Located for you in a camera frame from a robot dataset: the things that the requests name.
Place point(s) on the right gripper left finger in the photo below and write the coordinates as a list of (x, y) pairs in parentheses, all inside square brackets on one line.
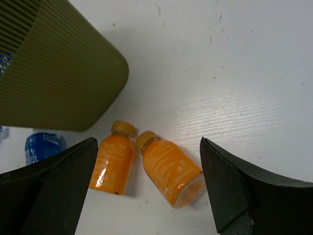
[(47, 197)]

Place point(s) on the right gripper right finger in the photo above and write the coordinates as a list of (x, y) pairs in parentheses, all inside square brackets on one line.
[(248, 200)]

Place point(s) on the orange juice bottle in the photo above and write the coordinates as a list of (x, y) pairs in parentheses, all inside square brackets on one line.
[(177, 176), (114, 160)]

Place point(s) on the green mesh waste bin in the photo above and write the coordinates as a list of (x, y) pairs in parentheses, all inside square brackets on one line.
[(65, 74)]

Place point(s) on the blue bottle in bin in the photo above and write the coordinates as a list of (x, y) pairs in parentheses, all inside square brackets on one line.
[(6, 59)]

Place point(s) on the blue label bottle centre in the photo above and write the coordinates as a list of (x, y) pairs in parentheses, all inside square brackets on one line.
[(42, 144)]

